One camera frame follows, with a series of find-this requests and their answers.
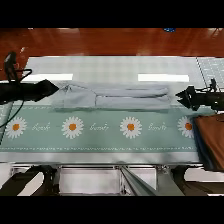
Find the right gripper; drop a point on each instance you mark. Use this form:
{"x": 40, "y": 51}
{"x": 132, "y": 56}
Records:
{"x": 191, "y": 96}

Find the light blue shirt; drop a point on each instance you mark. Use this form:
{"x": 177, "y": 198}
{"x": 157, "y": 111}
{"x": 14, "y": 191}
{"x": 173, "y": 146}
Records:
{"x": 116, "y": 98}

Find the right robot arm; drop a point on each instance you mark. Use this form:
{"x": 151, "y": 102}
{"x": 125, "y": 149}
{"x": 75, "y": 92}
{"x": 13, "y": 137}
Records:
{"x": 213, "y": 100}

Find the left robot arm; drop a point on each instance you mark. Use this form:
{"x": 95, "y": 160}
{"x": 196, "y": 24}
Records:
{"x": 23, "y": 90}

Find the brown garment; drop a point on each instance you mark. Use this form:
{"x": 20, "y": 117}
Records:
{"x": 213, "y": 136}

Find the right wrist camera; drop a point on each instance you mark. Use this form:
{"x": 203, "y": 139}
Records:
{"x": 212, "y": 85}

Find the silver frame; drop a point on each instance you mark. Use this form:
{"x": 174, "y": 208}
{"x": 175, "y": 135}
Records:
{"x": 140, "y": 183}

